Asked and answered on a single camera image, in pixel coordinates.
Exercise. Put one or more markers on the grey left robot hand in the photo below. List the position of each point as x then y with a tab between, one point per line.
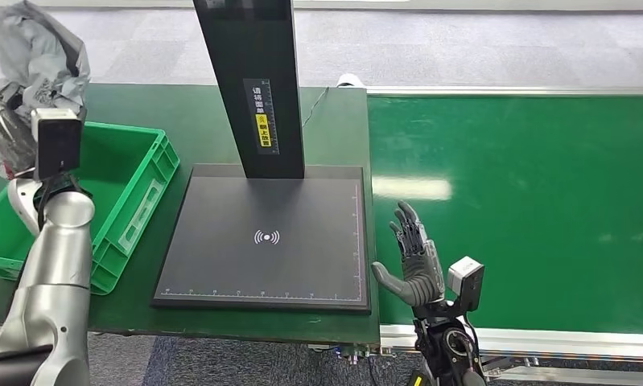
23	205

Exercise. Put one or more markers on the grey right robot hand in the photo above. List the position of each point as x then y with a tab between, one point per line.
420	277

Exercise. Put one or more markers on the dark package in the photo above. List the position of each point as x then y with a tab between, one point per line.
1	133

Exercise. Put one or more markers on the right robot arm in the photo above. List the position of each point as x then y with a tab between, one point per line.
449	341

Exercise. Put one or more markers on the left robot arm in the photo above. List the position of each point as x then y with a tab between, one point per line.
54	266

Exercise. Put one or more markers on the green plastic basket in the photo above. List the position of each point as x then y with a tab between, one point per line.
134	160

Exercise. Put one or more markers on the black weighing device with column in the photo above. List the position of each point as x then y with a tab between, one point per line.
262	266

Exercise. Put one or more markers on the metal connector block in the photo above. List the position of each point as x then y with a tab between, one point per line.
361	352

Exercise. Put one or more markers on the green conveyor belt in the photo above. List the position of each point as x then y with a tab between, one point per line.
513	213

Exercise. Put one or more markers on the crumpled grey mailer bag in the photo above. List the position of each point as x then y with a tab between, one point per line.
38	48

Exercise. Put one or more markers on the green work table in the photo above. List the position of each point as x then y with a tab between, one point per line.
204	133

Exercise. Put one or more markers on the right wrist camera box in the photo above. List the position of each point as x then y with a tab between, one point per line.
466	282

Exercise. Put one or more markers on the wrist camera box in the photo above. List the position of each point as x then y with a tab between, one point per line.
57	144
466	282

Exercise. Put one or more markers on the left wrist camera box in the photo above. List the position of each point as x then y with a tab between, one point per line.
57	144

